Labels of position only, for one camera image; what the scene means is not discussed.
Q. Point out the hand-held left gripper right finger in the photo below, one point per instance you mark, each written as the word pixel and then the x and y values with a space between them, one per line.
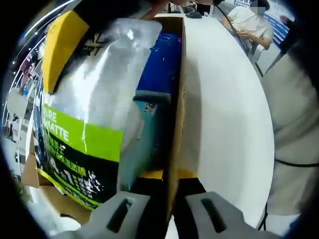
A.
pixel 194 219

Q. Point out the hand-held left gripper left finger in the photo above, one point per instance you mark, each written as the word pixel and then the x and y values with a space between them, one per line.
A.
pixel 144 211

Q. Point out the light blue wet wipes pack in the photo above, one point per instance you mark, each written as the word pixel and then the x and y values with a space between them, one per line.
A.
pixel 149 139

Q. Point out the blue tissue pack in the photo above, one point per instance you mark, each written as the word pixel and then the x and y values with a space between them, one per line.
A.
pixel 159 64

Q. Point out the brown cardboard shoe box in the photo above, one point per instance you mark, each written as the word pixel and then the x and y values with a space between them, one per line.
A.
pixel 178 112

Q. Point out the black rounded object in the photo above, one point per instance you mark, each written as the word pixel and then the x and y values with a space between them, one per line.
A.
pixel 193 15

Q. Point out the person's light trousers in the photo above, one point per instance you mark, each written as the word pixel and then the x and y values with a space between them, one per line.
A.
pixel 294 119

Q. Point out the person's black shirt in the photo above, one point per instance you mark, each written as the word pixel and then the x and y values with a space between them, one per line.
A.
pixel 306 32

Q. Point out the blue wall poster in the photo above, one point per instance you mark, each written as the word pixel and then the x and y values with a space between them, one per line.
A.
pixel 276 27

